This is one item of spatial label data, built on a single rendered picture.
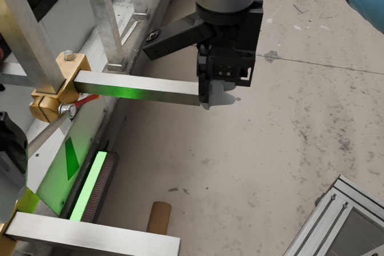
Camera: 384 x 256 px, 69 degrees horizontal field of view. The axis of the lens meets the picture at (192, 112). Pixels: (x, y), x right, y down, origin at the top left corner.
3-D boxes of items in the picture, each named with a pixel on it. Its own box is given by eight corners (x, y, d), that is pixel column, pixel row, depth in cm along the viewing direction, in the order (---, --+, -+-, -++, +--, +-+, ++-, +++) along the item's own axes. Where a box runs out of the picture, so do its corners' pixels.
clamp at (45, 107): (93, 73, 57) (86, 53, 53) (64, 126, 48) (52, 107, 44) (67, 70, 57) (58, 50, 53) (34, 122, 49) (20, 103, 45)
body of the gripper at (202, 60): (249, 91, 42) (264, 20, 32) (192, 86, 43) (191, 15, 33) (250, 59, 47) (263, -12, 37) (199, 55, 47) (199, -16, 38)
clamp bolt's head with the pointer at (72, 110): (106, 88, 60) (69, 106, 45) (106, 100, 60) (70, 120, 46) (98, 88, 60) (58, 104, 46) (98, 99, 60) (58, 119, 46)
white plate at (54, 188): (109, 107, 66) (98, 77, 59) (60, 216, 50) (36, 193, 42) (107, 107, 67) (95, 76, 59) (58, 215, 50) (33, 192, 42)
